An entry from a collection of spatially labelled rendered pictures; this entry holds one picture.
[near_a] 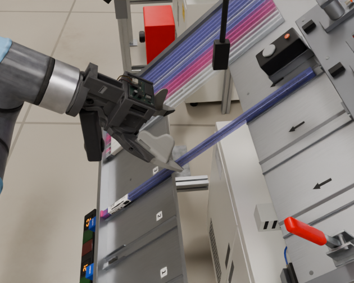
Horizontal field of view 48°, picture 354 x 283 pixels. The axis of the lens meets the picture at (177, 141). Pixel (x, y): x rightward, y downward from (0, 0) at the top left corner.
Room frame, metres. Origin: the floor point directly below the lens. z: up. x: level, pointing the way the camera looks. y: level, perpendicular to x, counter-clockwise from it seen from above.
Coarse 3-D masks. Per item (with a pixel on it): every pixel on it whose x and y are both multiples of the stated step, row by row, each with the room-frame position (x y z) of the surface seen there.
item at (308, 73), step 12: (312, 72) 0.51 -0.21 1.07; (288, 84) 0.52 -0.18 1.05; (300, 84) 0.51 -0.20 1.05; (276, 96) 0.51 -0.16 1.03; (252, 108) 0.51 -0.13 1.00; (264, 108) 0.50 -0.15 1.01; (240, 120) 0.50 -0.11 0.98; (216, 132) 0.51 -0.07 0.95; (228, 132) 0.50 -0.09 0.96; (204, 144) 0.50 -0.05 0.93; (192, 156) 0.49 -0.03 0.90; (156, 180) 0.49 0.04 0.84; (132, 192) 0.49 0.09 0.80; (108, 216) 0.48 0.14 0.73
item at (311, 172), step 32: (288, 0) 0.73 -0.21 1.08; (256, 64) 0.62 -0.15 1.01; (256, 96) 0.55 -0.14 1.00; (288, 96) 0.50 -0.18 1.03; (320, 96) 0.47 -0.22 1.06; (256, 128) 0.48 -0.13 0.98; (288, 128) 0.44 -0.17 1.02; (320, 128) 0.41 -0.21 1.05; (352, 128) 0.39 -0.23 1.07; (288, 160) 0.39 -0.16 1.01; (320, 160) 0.36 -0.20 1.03; (352, 160) 0.34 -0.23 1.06; (288, 192) 0.34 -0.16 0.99; (320, 192) 0.32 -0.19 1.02; (352, 192) 0.30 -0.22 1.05; (320, 224) 0.28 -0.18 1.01; (352, 224) 0.26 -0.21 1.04; (320, 256) 0.24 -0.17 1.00
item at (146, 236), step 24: (120, 168) 0.59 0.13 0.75; (144, 168) 0.55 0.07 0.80; (120, 192) 0.53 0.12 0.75; (144, 192) 0.49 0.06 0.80; (168, 192) 0.46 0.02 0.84; (120, 216) 0.46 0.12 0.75; (144, 216) 0.43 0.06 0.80; (168, 216) 0.40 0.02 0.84; (120, 240) 0.41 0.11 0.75; (144, 240) 0.38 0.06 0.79; (168, 240) 0.36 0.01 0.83; (120, 264) 0.36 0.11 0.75; (144, 264) 0.34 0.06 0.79; (168, 264) 0.32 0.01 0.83
